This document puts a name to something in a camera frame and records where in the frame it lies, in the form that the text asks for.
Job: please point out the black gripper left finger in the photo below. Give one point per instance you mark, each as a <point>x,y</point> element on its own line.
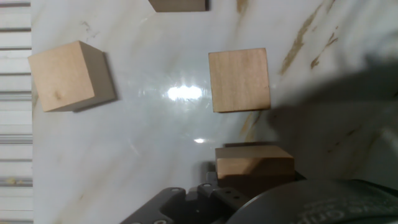
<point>192,207</point>

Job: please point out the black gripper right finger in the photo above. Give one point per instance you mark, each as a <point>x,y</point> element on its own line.
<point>300,177</point>

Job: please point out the medium light wooden cube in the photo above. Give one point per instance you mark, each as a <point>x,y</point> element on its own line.
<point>178,5</point>
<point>239,79</point>
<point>255,168</point>
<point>62,77</point>

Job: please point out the white marble pattern sheet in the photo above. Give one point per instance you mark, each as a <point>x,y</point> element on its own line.
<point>155,140</point>

